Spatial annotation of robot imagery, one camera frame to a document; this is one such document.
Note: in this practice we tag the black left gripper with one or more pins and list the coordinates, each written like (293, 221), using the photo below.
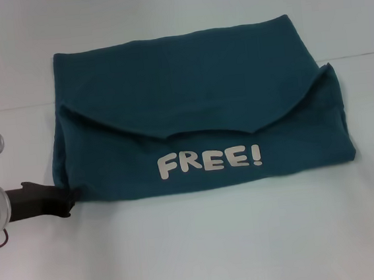
(37, 202)

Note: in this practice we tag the teal blue shirt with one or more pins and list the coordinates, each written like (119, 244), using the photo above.
(187, 107)

